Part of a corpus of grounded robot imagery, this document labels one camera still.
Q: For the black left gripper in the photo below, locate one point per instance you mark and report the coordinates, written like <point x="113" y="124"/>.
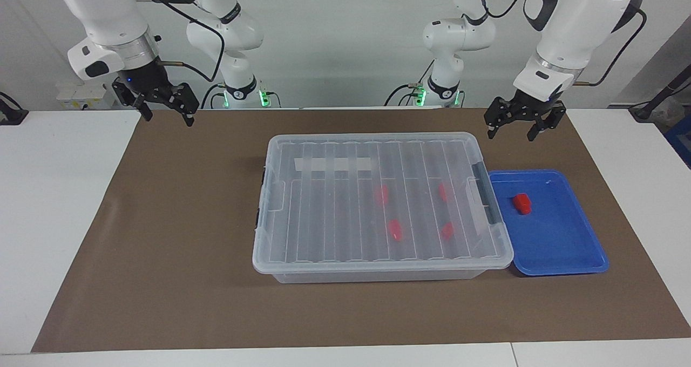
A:
<point x="539" y="106"/>

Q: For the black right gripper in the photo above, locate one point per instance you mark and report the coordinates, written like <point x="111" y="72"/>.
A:
<point x="147" y="85"/>

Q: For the red plastic block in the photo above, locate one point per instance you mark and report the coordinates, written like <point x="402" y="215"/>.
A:
<point x="382" y="194"/>
<point x="444" y="192"/>
<point x="522" y="203"/>
<point x="395" y="229"/>
<point x="447" y="230"/>

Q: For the clear ribbed plastic lid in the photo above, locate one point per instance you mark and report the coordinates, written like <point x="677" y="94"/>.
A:
<point x="324" y="221"/>

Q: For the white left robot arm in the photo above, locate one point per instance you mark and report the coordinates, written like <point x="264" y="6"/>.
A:
<point x="572" y="27"/>

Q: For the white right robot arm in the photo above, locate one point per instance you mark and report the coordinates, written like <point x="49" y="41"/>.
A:
<point x="102" y="16"/>

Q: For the dark box latch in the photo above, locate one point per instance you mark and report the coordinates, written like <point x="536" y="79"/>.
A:
<point x="257" y="218"/>
<point x="486" y="197"/>

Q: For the blue plastic tray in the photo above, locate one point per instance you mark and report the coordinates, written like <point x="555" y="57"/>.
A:
<point x="556" y="237"/>

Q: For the clear plastic storage box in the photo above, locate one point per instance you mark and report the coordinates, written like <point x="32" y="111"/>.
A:
<point x="378" y="277"/>

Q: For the white power socket strip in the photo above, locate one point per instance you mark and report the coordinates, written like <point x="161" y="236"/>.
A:
<point x="81" y="94"/>

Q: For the black stand pole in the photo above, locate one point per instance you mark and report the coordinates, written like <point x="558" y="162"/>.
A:
<point x="642" y="110"/>

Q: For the brown table mat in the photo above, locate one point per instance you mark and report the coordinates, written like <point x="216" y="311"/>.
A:
<point x="189" y="221"/>

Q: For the blue crate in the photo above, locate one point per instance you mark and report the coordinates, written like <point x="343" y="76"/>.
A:
<point x="681" y="140"/>

